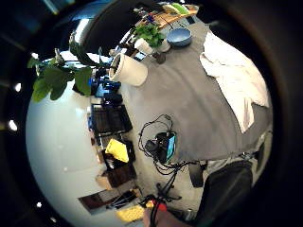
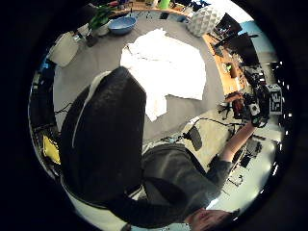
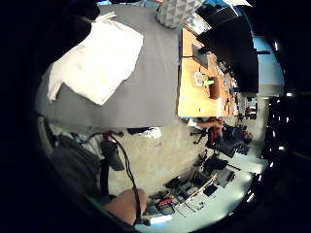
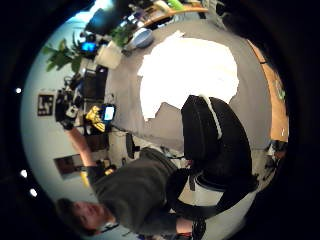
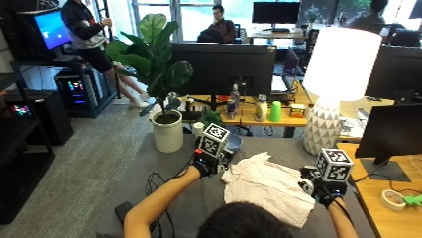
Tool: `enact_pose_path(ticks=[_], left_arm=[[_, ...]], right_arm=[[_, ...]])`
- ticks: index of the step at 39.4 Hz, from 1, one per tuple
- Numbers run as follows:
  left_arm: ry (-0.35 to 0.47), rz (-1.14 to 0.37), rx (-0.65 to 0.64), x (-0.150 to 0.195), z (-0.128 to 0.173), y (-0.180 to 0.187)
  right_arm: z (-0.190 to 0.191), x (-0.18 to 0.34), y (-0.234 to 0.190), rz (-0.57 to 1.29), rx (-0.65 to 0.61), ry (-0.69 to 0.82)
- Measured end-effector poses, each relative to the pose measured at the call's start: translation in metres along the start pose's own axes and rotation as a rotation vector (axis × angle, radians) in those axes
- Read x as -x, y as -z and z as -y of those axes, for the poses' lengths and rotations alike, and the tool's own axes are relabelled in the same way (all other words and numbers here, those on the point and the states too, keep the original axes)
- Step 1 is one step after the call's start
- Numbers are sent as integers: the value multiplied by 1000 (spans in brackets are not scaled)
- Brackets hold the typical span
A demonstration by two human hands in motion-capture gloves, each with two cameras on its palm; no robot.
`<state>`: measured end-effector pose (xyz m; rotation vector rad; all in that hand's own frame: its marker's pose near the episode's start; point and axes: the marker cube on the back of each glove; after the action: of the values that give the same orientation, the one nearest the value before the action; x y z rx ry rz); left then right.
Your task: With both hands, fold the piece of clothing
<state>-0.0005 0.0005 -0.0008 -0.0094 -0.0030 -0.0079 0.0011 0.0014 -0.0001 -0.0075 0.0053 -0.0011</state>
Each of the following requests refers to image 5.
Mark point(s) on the person's right hand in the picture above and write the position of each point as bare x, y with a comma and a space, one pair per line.
330, 191

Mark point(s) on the person's left hand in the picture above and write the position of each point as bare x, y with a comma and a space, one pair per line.
206, 164

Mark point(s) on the white cloth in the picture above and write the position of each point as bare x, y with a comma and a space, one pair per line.
264, 186

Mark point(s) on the blue bowl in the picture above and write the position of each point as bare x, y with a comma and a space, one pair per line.
235, 143

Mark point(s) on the white marker cube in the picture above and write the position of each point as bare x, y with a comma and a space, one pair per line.
214, 139
335, 164

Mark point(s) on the small white cup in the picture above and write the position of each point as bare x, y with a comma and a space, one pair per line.
199, 129

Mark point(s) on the small green plant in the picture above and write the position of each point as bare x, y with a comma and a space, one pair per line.
211, 118

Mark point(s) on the white plant pot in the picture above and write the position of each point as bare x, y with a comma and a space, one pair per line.
169, 134

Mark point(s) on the white faceted lamp base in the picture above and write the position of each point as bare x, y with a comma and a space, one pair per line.
323, 127

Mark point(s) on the blue drink can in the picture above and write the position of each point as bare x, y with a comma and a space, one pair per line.
231, 109

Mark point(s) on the long wooden desk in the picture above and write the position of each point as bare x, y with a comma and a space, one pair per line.
288, 120

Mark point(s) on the white and yellow bottle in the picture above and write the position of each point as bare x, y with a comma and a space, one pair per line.
262, 109

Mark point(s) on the green plastic cup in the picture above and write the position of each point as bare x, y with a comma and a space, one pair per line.
276, 111

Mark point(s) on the roll of white tape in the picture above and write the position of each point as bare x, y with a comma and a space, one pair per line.
394, 200

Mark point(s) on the clear water bottle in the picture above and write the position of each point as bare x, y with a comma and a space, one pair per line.
235, 97

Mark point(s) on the small yellow box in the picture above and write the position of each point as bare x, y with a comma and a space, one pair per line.
298, 110

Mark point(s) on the wooden side desk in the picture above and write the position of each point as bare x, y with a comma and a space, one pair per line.
387, 221

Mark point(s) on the black monitor with stand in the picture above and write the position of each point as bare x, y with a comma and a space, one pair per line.
394, 132

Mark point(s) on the small green toy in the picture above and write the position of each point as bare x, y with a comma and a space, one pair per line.
413, 200

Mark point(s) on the flat black device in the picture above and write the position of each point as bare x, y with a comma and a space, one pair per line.
123, 211

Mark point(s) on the wide black monitor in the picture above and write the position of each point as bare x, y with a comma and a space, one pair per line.
222, 67

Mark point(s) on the white lamp shade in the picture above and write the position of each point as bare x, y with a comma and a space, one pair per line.
343, 62

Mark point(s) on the large green leafy plant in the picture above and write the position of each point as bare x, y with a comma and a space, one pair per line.
153, 56

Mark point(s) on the black office chair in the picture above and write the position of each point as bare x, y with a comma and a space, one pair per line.
210, 35

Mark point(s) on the computer tower with coloured lights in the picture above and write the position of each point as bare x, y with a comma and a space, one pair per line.
79, 92

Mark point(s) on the black computer tower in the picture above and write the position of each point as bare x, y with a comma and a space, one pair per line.
51, 115

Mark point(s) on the black shelf rack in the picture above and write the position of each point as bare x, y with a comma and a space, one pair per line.
22, 165

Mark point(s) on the black background monitor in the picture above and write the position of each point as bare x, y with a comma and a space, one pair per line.
276, 12

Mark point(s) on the monitor with blue screen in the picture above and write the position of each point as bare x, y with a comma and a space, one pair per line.
51, 29

